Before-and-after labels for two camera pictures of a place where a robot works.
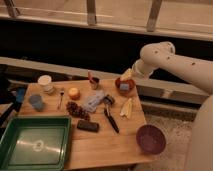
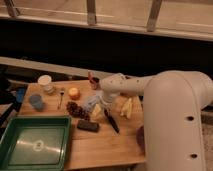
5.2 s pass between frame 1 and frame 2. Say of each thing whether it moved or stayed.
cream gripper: moved
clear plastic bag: stayed
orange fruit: stayed
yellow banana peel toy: stayed
